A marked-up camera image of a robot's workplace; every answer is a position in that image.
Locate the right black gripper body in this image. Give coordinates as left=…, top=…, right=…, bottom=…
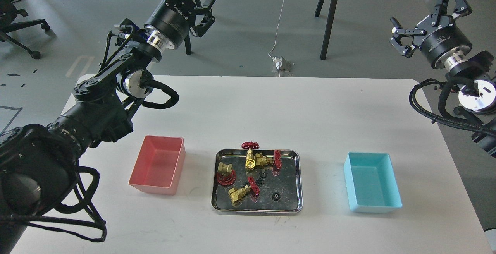
left=415, top=16, right=472, bottom=69

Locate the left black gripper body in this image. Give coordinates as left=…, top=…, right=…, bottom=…
left=144, top=1, right=215, bottom=50

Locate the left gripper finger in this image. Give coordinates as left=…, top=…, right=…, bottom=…
left=193, top=0, right=216, bottom=24

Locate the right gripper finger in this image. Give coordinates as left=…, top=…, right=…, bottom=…
left=389, top=17, right=427, bottom=58
left=427, top=0, right=473, bottom=28

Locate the brass valve red handle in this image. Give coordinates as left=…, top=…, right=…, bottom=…
left=216, top=162, right=236, bottom=187
left=241, top=141, right=259, bottom=171
left=255, top=150, right=282, bottom=170
left=228, top=186, right=260, bottom=207

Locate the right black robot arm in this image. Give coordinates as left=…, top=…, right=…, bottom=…
left=390, top=0, right=496, bottom=157

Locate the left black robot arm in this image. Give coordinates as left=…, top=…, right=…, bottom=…
left=1, top=0, right=216, bottom=254

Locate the light blue plastic box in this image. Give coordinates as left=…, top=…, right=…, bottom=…
left=343, top=152, right=403, bottom=213

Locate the pink plastic box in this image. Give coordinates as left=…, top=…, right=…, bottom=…
left=129, top=135, right=186, bottom=195

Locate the black gear middle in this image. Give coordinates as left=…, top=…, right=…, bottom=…
left=243, top=176, right=264, bottom=187

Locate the black gear front right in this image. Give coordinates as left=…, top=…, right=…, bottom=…
left=272, top=192, right=281, bottom=201

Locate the black tripod legs right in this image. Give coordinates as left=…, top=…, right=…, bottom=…
left=315, top=0, right=337, bottom=60

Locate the white power adapter on floor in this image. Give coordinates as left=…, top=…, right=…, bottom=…
left=272, top=57, right=292, bottom=72

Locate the black office chair base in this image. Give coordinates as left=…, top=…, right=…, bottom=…
left=0, top=0, right=54, bottom=60

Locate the stainless steel tray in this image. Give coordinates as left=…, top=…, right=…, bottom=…
left=211, top=149, right=303, bottom=216

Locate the white cable on floor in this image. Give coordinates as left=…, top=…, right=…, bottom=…
left=267, top=0, right=289, bottom=77

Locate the brass valve upright red handle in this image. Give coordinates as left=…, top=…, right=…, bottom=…
left=241, top=141, right=259, bottom=171

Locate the brass valve front red handle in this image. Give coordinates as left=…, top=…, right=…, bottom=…
left=228, top=186, right=260, bottom=207

